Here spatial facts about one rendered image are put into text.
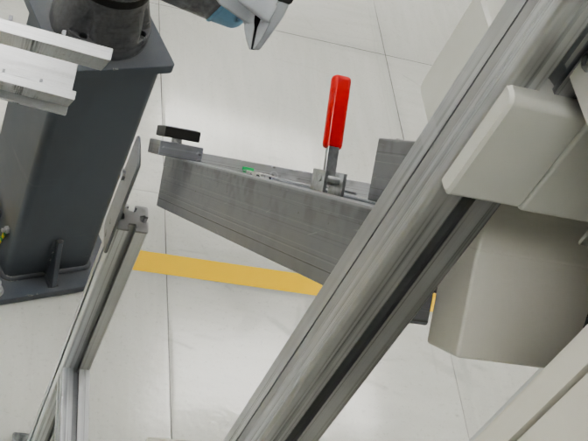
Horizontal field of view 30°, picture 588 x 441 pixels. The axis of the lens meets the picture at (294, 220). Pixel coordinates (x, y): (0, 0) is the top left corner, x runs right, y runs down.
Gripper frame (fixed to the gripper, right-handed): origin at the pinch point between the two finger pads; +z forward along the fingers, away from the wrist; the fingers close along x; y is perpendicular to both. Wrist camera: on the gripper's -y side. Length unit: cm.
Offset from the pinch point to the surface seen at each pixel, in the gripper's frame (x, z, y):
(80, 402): -43, 47, -12
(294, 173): -14.3, 11.5, -19.0
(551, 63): 60, 10, 28
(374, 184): 31.8, 14.4, 10.7
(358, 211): 37.4, 16.9, 16.9
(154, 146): -14.8, 12.1, 1.1
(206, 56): -125, -19, -76
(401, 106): -106, -18, -122
